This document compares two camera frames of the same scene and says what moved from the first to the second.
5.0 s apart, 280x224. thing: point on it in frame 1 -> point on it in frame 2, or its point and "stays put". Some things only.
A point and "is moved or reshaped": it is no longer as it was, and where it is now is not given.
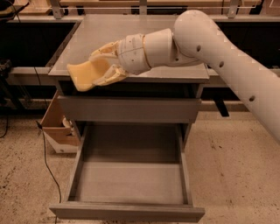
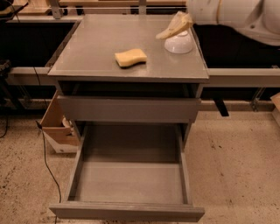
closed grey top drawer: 126,109 stays put
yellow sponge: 84,73 is moved or reshaped
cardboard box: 59,130 stays put
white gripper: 131,53 -> 202,10
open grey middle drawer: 133,172 stays put
